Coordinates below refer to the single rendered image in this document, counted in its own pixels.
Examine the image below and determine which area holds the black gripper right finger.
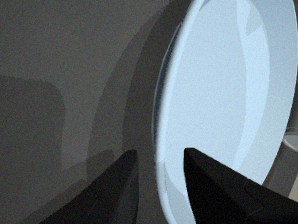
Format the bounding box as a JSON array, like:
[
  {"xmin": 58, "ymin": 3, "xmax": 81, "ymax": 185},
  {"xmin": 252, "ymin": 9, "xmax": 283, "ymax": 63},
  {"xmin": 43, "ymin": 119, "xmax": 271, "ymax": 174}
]
[{"xmin": 183, "ymin": 147, "xmax": 298, "ymax": 224}]

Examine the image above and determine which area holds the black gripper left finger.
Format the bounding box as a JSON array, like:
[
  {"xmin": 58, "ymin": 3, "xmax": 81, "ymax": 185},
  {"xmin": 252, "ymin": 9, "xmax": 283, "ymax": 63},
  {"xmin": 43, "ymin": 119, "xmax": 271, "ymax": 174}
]
[{"xmin": 39, "ymin": 150, "xmax": 139, "ymax": 224}]

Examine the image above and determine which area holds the white mug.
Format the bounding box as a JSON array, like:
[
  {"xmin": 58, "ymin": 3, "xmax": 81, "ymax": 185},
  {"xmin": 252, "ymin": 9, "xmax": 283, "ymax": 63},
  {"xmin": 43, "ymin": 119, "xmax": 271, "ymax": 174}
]
[{"xmin": 282, "ymin": 84, "xmax": 298, "ymax": 152}]

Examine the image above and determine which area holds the light blue plate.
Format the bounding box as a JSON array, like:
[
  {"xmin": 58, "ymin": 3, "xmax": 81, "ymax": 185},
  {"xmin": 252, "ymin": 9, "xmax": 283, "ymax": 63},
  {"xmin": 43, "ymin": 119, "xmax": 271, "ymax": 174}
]
[{"xmin": 151, "ymin": 0, "xmax": 298, "ymax": 224}]

